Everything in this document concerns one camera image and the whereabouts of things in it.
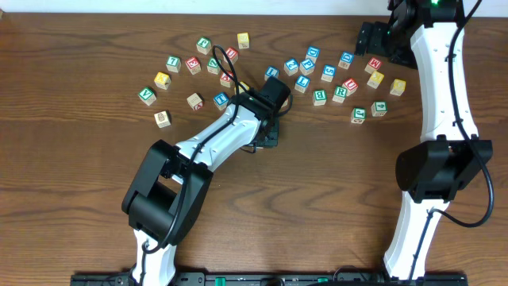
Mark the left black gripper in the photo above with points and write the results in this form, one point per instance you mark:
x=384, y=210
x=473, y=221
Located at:
x=268, y=137

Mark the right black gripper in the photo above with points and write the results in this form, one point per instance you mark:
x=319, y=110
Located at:
x=371, y=40

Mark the green R block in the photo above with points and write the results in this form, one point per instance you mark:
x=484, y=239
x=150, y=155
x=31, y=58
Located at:
x=340, y=94

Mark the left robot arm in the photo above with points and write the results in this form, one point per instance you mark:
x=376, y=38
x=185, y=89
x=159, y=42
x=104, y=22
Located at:
x=168, y=191

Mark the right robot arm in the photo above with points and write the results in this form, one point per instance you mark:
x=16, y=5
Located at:
x=428, y=36

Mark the red M block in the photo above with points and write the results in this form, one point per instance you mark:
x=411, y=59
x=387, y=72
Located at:
x=373, y=65

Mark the blue D block right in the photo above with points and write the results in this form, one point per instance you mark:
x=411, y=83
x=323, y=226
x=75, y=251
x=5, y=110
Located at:
x=346, y=60

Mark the blue d block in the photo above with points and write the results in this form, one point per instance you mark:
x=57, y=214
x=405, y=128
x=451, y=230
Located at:
x=313, y=53
x=346, y=60

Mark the red I block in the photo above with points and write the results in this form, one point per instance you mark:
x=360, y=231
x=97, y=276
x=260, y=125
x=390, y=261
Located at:
x=285, y=103

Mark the yellow K block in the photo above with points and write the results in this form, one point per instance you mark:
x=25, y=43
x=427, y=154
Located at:
x=375, y=79

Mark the red U block right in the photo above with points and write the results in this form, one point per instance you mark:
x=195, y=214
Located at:
x=350, y=85

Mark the red u block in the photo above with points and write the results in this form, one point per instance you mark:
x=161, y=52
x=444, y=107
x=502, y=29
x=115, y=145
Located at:
x=350, y=85
x=231, y=54

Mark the yellow S block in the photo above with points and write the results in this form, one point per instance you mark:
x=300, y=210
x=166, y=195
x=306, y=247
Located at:
x=243, y=87

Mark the yellow G block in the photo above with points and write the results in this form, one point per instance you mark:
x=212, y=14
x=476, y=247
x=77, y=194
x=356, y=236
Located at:
x=398, y=87

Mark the blue 5 block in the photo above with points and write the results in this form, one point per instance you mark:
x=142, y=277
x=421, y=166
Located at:
x=328, y=73

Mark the blue T block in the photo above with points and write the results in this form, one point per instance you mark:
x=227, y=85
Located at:
x=221, y=100

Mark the blue L block right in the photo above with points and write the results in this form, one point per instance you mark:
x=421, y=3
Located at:
x=302, y=84

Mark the blue l block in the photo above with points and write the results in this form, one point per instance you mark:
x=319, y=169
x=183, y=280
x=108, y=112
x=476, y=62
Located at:
x=271, y=72
x=302, y=84

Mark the blue D block left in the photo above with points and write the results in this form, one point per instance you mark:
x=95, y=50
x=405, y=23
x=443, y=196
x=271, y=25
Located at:
x=313, y=53

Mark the blue L block left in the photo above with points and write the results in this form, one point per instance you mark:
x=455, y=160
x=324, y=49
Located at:
x=271, y=72

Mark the green B block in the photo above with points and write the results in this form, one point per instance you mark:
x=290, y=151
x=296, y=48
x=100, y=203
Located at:
x=319, y=97

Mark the red A block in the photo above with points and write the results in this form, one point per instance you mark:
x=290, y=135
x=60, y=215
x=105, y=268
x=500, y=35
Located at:
x=226, y=79

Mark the green 4 block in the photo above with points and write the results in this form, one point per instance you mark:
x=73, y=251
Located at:
x=378, y=108

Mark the blue 2 block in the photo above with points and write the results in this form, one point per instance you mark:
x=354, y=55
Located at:
x=291, y=66

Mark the blue P block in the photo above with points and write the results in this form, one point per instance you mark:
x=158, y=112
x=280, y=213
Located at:
x=307, y=66

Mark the green J block bottom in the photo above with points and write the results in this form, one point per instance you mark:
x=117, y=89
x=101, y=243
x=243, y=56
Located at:
x=358, y=115

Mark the wooden block red side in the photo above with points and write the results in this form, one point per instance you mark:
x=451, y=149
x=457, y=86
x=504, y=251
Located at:
x=195, y=101

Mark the red U block left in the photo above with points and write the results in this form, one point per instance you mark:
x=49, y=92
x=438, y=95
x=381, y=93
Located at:
x=231, y=54

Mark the green Z block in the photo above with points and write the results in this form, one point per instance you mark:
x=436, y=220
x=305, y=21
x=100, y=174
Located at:
x=212, y=66

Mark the yellow block top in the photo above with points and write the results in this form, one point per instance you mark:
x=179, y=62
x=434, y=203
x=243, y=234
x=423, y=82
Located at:
x=243, y=40

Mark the red E block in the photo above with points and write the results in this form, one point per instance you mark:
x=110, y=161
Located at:
x=193, y=65

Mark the plain wooden picture block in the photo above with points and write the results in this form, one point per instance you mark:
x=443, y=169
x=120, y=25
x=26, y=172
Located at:
x=162, y=119

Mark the green 7 block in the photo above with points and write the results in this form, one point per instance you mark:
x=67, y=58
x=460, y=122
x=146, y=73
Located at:
x=173, y=64

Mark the yellow block left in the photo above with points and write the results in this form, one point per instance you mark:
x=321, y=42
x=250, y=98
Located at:
x=162, y=80

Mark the green V block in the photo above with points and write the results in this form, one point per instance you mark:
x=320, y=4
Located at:
x=147, y=96

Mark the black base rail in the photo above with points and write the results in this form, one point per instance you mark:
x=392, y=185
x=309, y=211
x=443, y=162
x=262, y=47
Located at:
x=345, y=277

